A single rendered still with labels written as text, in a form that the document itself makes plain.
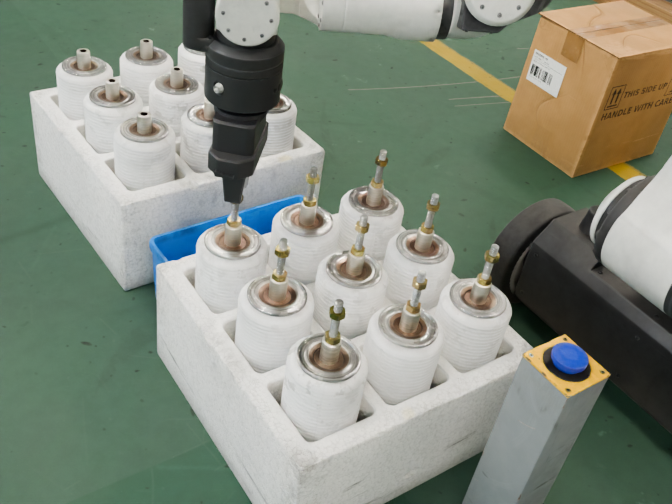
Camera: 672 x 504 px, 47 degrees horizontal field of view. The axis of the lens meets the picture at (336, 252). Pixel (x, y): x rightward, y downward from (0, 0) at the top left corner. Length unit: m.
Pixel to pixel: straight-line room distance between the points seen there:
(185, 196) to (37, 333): 0.31
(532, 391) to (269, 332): 0.32
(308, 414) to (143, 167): 0.53
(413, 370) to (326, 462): 0.15
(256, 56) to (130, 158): 0.45
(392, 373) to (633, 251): 0.34
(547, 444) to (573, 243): 0.45
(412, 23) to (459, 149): 1.02
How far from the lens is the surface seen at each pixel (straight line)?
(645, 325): 1.23
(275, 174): 1.37
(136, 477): 1.11
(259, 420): 0.95
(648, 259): 1.04
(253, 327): 0.96
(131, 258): 1.31
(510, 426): 0.96
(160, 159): 1.26
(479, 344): 1.03
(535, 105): 1.92
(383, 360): 0.96
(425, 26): 0.87
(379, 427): 0.95
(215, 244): 1.04
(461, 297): 1.03
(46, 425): 1.17
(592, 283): 1.26
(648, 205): 1.05
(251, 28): 0.83
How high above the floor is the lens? 0.91
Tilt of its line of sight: 38 degrees down
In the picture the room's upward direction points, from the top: 10 degrees clockwise
